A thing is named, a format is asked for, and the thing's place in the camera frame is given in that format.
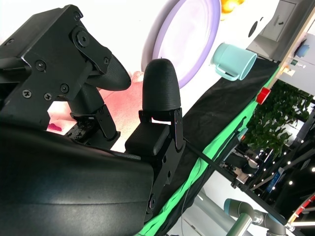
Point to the purple plastic plate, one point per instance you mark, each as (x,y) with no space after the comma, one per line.
(187,37)

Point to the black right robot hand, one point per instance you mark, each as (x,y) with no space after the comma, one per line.
(59,172)

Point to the pink plush pig doll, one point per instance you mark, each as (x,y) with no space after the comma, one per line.
(120,103)

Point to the grey metal cabinet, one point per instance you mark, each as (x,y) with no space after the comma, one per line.
(273,27)

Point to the orange white striped plush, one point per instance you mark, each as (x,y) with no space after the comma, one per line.
(229,6)

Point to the green leafy plant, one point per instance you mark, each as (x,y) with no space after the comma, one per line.
(275,118)

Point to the teal plastic mug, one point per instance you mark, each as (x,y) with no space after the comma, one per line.
(231,59)

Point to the black table grommet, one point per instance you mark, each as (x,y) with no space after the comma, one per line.
(253,28)

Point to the green cloth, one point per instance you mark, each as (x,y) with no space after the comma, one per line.
(221,138)

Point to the light wooden board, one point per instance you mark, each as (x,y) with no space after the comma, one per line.
(295,37)

